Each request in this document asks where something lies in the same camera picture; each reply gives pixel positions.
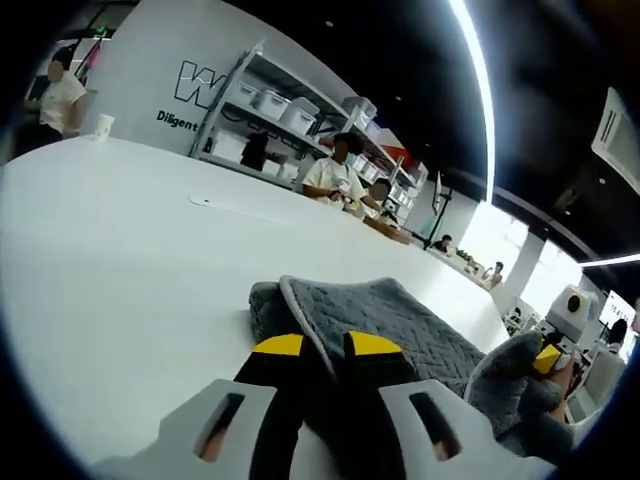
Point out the group of white shelf bins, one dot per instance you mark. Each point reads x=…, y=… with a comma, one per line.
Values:
x=367, y=172

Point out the clock screen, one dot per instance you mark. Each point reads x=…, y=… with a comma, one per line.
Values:
x=622, y=310

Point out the grey storage bin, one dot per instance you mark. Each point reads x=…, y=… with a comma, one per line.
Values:
x=361, y=115

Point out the red hanging item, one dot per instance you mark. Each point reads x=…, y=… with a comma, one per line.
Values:
x=92, y=62

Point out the tall white storage box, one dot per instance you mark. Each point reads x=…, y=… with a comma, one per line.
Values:
x=298, y=116

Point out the wooden tray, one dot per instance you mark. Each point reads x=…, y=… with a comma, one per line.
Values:
x=390, y=231

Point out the white table socket panel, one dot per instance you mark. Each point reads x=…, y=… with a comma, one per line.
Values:
x=225, y=205

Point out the white paper cup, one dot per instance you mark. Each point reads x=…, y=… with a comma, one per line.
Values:
x=105, y=127

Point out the ceiling air vent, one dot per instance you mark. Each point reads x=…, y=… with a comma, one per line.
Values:
x=615, y=135

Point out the person's right hand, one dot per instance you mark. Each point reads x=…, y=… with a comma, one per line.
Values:
x=565, y=382

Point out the white carton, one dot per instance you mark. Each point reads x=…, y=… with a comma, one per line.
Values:
x=227, y=146

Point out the green exit sign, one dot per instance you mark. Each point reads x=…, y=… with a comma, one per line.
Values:
x=103, y=31

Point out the black bag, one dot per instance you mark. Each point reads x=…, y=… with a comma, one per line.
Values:
x=255, y=150

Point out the grey towel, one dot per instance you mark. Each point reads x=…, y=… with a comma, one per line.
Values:
x=380, y=310

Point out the long ceiling light strip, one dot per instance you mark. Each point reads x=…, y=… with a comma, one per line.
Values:
x=489, y=125

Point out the grey metal shelf unit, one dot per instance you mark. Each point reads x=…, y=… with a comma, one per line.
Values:
x=372, y=150
x=225, y=164

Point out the black tripod stand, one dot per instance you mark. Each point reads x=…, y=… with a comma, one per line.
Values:
x=441, y=200

